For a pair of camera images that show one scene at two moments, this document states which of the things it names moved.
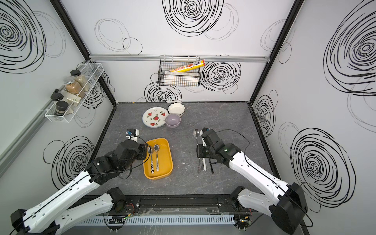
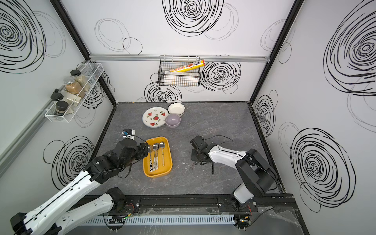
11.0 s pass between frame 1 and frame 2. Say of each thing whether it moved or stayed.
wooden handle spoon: moved
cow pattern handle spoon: stayed
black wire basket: stayed
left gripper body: stayed
